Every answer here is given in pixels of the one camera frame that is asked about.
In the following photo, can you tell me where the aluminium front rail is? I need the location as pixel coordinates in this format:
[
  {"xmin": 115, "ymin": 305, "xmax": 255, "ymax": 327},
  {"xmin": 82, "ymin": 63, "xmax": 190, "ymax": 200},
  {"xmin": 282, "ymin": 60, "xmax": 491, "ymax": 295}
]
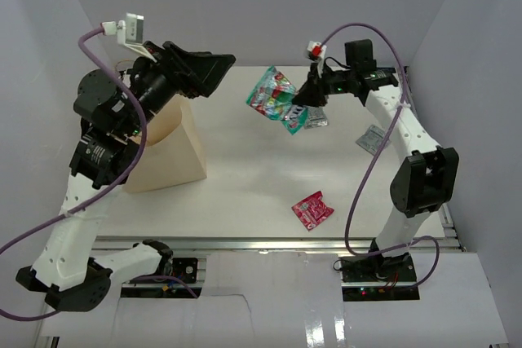
[{"xmin": 93, "ymin": 237, "xmax": 460, "ymax": 253}]

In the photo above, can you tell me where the silver grey sachet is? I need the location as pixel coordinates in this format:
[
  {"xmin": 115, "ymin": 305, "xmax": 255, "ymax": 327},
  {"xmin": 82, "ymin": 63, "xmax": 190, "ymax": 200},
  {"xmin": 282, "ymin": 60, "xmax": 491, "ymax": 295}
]
[
  {"xmin": 356, "ymin": 125, "xmax": 386, "ymax": 156},
  {"xmin": 304, "ymin": 107, "xmax": 329, "ymax": 130}
]

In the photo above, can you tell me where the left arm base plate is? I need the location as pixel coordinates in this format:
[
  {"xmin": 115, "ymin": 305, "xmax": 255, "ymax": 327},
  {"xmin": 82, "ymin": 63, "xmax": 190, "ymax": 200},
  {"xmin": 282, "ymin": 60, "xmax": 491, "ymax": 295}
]
[{"xmin": 120, "ymin": 257, "xmax": 206, "ymax": 299}]

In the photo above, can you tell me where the purple cable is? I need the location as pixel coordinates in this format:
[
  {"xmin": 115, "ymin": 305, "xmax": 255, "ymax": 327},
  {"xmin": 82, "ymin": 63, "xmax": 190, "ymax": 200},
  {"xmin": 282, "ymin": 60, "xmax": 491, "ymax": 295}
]
[
  {"xmin": 320, "ymin": 22, "xmax": 440, "ymax": 293},
  {"xmin": 0, "ymin": 25, "xmax": 148, "ymax": 320}
]

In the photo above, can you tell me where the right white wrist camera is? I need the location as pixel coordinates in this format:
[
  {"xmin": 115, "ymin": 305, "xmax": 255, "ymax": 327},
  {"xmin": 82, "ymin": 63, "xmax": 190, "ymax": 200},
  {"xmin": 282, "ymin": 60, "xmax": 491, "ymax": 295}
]
[{"xmin": 305, "ymin": 41, "xmax": 327, "ymax": 68}]

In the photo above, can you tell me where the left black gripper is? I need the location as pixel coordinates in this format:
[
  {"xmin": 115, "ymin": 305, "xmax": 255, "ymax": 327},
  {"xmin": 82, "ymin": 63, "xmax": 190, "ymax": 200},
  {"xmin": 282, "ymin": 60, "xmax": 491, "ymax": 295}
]
[{"xmin": 120, "ymin": 40, "xmax": 236, "ymax": 137}]

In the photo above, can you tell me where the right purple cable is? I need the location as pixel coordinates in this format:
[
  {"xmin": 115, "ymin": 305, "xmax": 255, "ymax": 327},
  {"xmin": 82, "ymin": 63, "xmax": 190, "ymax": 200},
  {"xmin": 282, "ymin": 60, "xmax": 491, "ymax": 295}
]
[{"xmin": 320, "ymin": 22, "xmax": 440, "ymax": 293}]

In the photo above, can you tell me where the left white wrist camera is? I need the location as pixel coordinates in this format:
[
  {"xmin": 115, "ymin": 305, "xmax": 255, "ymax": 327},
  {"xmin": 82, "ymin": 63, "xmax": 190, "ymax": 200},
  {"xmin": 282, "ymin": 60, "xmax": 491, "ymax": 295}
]
[{"xmin": 101, "ymin": 12, "xmax": 156, "ymax": 62}]

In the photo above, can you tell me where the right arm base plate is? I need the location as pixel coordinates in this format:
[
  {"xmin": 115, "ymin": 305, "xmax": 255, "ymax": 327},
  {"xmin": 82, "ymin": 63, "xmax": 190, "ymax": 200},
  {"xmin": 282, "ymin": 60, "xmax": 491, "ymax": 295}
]
[{"xmin": 332, "ymin": 256, "xmax": 420, "ymax": 302}]

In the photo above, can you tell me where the teal fruit candy bag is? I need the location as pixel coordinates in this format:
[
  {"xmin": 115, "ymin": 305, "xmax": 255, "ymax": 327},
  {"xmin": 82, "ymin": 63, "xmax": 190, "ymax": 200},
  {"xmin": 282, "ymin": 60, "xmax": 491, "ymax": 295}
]
[{"xmin": 246, "ymin": 66, "xmax": 308, "ymax": 134}]

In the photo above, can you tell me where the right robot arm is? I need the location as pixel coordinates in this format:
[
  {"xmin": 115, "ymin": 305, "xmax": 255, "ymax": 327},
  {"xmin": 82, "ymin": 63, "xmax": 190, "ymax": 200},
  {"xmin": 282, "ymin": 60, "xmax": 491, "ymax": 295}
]
[{"xmin": 293, "ymin": 39, "xmax": 459, "ymax": 282}]

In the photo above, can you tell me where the beige paper bag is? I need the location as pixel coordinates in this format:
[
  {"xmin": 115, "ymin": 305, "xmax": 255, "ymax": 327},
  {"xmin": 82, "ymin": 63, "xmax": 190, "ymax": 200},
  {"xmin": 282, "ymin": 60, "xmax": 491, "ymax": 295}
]
[{"xmin": 123, "ymin": 95, "xmax": 207, "ymax": 193}]

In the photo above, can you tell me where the blue table label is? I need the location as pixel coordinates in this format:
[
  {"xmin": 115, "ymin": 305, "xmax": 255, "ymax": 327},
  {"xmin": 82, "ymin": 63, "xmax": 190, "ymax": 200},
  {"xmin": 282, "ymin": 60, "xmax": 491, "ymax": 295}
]
[{"xmin": 378, "ymin": 67, "xmax": 396, "ymax": 74}]

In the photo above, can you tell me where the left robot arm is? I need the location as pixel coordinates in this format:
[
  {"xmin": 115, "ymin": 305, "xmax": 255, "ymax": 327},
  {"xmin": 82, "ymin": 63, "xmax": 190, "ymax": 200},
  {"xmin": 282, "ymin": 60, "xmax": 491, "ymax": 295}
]
[{"xmin": 15, "ymin": 41, "xmax": 236, "ymax": 312}]

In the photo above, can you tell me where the red snack packet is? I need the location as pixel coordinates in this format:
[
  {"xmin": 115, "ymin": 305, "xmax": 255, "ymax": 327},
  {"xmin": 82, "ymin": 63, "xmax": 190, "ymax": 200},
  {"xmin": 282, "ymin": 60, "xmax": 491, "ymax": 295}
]
[{"xmin": 291, "ymin": 191, "xmax": 334, "ymax": 231}]

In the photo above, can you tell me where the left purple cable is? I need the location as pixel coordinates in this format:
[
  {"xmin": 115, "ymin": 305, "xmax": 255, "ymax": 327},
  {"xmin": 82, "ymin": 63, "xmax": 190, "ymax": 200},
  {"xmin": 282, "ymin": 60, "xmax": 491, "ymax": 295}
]
[{"xmin": 0, "ymin": 25, "xmax": 148, "ymax": 320}]

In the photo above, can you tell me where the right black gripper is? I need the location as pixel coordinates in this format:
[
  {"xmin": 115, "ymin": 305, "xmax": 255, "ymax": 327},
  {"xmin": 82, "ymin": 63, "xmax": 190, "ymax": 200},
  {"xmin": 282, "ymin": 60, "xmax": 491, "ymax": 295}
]
[{"xmin": 293, "ymin": 62, "xmax": 356, "ymax": 108}]

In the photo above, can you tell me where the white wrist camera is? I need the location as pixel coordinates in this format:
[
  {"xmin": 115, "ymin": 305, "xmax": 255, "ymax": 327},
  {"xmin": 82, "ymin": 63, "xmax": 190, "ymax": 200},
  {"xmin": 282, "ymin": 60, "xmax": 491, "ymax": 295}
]
[
  {"xmin": 305, "ymin": 41, "xmax": 327, "ymax": 68},
  {"xmin": 101, "ymin": 12, "xmax": 156, "ymax": 62}
]

